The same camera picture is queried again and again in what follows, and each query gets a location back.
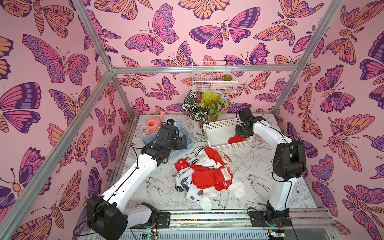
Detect white plastic basket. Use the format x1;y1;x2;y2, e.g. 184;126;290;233
203;118;253;151

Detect white sock black stripes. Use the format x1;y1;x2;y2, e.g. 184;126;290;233
190;147;208;164

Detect light blue plastic basket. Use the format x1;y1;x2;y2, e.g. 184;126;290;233
141;120;188;165

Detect pink purple garden trowel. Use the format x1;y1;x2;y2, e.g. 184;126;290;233
259;136;266;143

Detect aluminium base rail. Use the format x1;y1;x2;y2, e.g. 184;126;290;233
118;208;343;240

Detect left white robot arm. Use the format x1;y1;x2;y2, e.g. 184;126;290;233
87;119;187;240

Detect small succulent in basket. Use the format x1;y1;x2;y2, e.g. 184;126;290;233
222;74;233;82

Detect white wire wall basket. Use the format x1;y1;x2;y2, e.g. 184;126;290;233
191;61;238;94

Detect plain red sock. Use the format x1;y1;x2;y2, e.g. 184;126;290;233
190;147;233;191

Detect potted green leafy plant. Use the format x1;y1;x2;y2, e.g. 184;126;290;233
182;90;230;124

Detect pink watering can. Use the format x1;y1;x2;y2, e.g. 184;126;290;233
146;111;166;136

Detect red snowflake sock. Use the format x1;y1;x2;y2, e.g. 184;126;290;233
175;157;190;173

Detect white sock chevron pattern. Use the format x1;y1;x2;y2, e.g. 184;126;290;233
175;168;203;204

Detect plain white sock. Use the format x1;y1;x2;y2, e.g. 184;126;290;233
199;181;246;211

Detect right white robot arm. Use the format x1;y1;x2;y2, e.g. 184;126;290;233
236;108;307;226

